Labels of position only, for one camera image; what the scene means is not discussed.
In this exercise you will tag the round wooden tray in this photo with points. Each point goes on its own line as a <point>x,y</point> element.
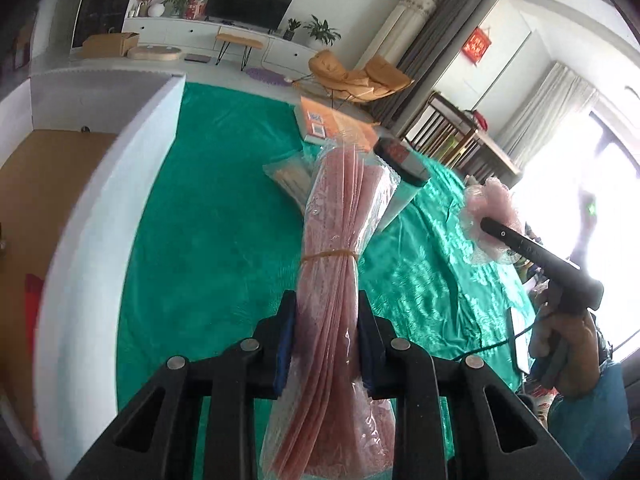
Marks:
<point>155,54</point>

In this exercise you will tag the white sheer curtain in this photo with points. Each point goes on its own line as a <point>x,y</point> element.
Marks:
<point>550,110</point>

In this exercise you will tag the orange lounge chair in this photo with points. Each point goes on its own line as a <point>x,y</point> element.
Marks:
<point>345,77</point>

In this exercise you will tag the black television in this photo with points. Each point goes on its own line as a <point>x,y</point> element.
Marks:
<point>250,2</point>

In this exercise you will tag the pink plastic bag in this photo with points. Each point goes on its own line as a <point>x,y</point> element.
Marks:
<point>492,200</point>

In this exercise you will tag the red wall decoration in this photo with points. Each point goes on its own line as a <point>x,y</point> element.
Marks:
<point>477,45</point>

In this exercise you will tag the white foam board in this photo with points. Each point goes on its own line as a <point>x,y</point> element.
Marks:
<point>100,240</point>

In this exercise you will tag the purple round rug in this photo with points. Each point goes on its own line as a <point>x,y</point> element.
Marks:
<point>267,76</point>

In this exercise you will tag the white television cabinet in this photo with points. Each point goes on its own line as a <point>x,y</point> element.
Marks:
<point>165,32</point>

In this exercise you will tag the green leafy houseplant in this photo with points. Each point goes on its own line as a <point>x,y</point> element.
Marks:
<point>177,0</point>

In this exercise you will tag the large potted plant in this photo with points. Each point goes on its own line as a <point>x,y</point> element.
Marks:
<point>320,30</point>

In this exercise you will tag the person's right forearm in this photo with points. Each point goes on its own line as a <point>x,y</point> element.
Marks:
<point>590,430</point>

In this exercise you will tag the flat black box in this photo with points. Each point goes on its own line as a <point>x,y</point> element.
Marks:
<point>198,58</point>

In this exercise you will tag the tall dark display cabinet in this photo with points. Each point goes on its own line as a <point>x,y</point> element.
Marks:
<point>100,0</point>

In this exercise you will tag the wooden bench with metal legs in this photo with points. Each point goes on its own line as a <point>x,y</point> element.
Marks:
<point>240,39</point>

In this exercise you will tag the small potted plant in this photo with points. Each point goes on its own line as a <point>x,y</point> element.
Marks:
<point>292,27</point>

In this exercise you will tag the clear bag of sticks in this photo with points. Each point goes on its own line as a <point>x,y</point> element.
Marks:
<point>292,180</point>

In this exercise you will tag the cardboard box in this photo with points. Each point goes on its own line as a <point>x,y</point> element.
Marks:
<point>105,46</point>

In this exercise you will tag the white standing air conditioner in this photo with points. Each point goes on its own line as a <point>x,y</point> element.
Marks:
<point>405,20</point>

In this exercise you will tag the grey curtain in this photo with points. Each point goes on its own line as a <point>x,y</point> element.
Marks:
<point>445,35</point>

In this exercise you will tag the wooden dining table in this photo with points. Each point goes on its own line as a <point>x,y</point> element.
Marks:
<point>492,152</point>

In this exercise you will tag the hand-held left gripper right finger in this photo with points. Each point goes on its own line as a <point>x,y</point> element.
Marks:
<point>367,350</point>

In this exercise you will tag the white tablet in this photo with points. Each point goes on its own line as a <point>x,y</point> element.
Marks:
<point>517,345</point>

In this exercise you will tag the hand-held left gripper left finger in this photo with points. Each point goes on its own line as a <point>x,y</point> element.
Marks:
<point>282,345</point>

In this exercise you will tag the person's right hand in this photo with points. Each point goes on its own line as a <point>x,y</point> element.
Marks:
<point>582,355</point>

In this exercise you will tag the green satin tablecloth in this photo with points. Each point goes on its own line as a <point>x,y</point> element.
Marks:
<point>210,240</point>

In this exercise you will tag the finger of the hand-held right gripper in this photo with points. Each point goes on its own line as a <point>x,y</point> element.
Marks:
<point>502,232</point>

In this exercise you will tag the dark wooden chair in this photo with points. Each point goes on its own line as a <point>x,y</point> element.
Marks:
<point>435,120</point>

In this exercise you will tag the pink bags bundle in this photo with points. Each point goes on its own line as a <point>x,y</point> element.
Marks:
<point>330,220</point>

